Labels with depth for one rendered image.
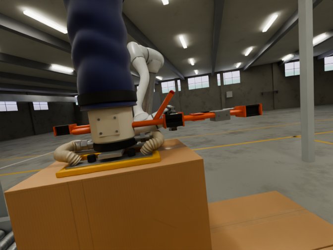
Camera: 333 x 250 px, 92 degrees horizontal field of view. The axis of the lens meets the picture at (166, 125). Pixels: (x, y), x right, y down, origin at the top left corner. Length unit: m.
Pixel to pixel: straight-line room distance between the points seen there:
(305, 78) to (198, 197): 3.04
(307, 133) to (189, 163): 3.04
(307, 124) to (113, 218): 3.23
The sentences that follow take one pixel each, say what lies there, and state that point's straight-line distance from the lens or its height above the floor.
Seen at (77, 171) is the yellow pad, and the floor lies 0.97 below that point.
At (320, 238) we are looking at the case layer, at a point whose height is 0.54.
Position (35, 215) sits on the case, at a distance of 0.67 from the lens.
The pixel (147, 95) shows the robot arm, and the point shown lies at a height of 1.25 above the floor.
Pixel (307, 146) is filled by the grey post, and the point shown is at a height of 0.28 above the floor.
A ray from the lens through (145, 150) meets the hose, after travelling 0.59.
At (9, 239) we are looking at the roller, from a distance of 1.35.
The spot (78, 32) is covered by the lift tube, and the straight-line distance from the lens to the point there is 0.68.
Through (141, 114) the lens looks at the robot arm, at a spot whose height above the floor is 1.11.
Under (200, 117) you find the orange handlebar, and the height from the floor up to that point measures 1.08.
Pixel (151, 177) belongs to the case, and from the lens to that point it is 0.55.
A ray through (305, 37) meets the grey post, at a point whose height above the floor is 1.97.
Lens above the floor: 1.14
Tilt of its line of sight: 6 degrees down
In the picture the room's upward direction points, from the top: 6 degrees counter-clockwise
